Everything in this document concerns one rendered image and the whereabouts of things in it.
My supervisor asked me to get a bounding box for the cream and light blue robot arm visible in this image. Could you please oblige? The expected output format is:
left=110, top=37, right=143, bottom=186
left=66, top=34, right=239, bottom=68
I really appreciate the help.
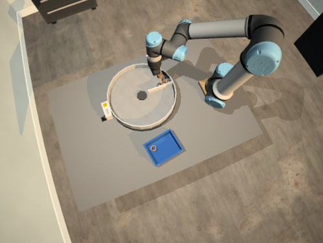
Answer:
left=145, top=15, right=285, bottom=109

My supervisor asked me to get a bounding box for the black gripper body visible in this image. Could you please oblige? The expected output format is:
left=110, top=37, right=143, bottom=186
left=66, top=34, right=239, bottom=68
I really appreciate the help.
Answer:
left=146, top=55, right=168, bottom=76

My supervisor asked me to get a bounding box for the blue plastic crate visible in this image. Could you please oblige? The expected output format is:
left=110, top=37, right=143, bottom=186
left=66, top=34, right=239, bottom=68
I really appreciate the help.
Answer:
left=143, top=129, right=183, bottom=167

